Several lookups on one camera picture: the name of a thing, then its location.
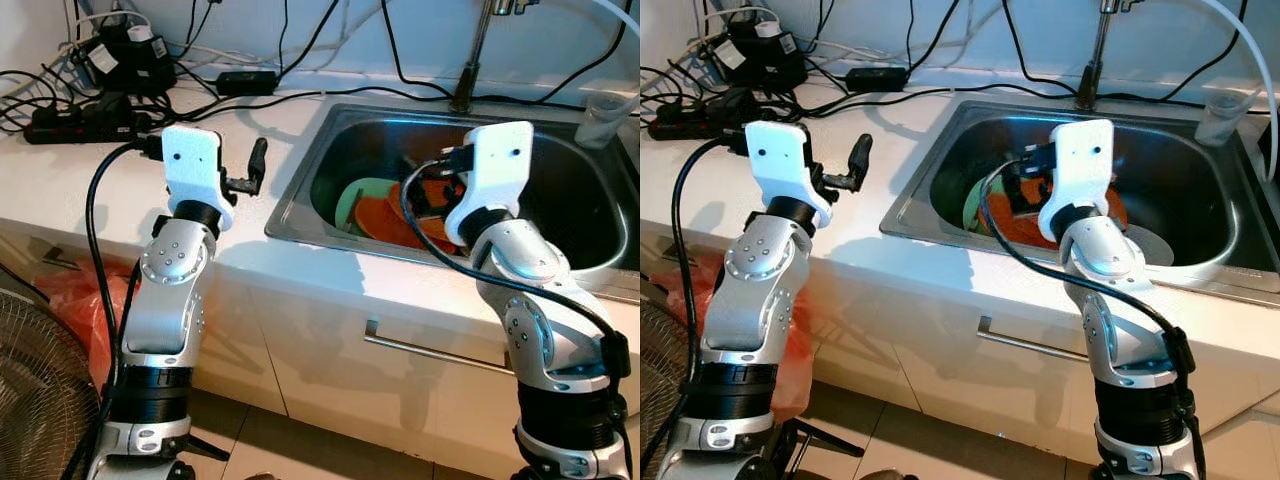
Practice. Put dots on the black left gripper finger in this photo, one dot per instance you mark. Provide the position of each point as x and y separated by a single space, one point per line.
861 160
258 165

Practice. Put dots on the orange plate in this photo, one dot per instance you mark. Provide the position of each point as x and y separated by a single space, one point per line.
1010 228
385 225

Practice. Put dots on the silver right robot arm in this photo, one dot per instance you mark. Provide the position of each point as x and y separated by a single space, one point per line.
1130 340
545 340

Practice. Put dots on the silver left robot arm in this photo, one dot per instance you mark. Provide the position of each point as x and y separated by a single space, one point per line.
745 300
165 300

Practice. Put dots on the green plate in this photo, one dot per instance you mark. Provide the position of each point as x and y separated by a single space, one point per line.
350 205
972 210

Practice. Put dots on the black power adapter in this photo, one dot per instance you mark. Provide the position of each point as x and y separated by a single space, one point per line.
877 79
247 83

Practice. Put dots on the metal faucet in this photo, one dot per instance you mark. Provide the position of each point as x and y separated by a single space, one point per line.
1095 65
470 70

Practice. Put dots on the grey plate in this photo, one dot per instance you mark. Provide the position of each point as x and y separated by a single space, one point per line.
1150 245

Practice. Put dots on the black power supply block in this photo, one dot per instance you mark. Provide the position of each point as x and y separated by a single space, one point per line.
765 60
135 65

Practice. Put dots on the black power strip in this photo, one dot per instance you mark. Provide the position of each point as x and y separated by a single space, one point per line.
700 118
80 122

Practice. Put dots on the stainless steel sink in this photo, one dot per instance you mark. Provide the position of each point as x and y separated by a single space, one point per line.
1200 200
590 200

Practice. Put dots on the clear plastic cup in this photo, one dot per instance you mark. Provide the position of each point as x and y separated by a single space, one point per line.
598 125
1218 122

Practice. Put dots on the white cabinet drawer front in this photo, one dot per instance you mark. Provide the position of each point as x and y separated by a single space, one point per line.
900 360
330 380

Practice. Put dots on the red plastic bag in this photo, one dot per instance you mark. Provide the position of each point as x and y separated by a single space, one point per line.
795 370
80 310

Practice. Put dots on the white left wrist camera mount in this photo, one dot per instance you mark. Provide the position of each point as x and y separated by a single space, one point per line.
195 165
780 160

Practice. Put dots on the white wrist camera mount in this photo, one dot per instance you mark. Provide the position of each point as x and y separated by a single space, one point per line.
1080 160
495 165
780 160
195 165

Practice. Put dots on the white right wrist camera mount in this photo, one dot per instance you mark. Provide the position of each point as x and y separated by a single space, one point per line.
1080 160
495 165

